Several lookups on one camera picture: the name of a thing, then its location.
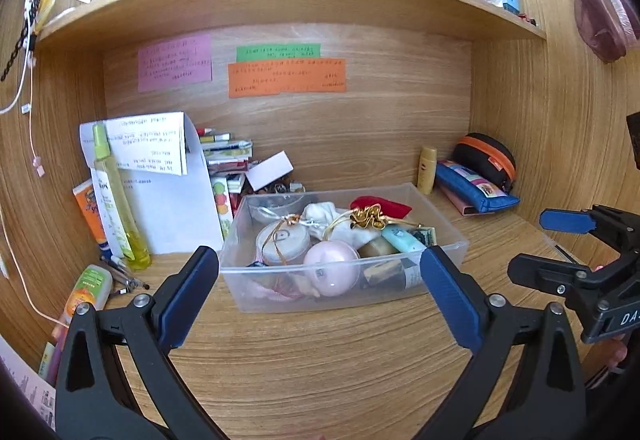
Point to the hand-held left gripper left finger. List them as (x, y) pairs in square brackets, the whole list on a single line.
[(187, 300)]

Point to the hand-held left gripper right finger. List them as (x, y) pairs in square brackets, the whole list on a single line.
[(450, 300)]

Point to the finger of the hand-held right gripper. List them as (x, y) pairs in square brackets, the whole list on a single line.
[(540, 272), (565, 221)]

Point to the dark green pump bottle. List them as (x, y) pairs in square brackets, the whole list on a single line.
[(395, 277)]

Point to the light teal tube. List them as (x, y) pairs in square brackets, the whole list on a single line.
[(405, 240)]

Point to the translucent cream bottle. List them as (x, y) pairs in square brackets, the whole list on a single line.
[(377, 247)]

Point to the clear plastic box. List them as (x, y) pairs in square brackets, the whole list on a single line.
[(280, 300)]

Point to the red velvet pouch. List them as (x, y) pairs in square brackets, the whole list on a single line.
[(395, 210)]

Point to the pink round jar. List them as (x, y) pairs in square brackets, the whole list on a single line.
[(332, 265)]

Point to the person's right hand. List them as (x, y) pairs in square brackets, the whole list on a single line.
[(620, 354)]

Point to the metal grooming tools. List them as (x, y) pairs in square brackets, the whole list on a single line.
[(127, 282)]

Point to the white paper sheet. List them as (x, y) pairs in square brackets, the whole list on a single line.
[(175, 215)]

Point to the pink wallet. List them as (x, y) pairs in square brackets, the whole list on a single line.
[(460, 207)]

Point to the green and orange tube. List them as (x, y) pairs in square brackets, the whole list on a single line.
[(90, 287)]

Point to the fruit print box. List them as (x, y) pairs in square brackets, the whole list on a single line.
[(221, 205)]

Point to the black and orange zip case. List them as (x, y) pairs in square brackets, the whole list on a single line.
[(480, 149)]

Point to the blue zip pouch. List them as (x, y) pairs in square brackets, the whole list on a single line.
[(460, 182)]

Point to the tall yellow spray bottle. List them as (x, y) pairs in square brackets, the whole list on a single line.
[(120, 210)]

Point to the small yellow bottle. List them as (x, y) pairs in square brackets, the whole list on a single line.
[(427, 169)]

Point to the orange sunscreen tube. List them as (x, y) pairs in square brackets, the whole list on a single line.
[(90, 210)]

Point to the stack of cards and booklets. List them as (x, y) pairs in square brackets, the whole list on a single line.
[(225, 154)]

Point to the small white box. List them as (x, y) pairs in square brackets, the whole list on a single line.
[(270, 169)]

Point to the handwritten white paper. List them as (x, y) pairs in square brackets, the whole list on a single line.
[(145, 144)]

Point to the printed tissue packet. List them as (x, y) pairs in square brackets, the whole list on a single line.
[(25, 385)]

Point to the pink paper note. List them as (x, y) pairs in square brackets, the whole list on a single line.
[(175, 62)]

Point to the orange paper note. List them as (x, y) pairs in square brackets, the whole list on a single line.
[(287, 79)]

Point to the green paper note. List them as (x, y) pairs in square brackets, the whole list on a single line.
[(277, 52)]

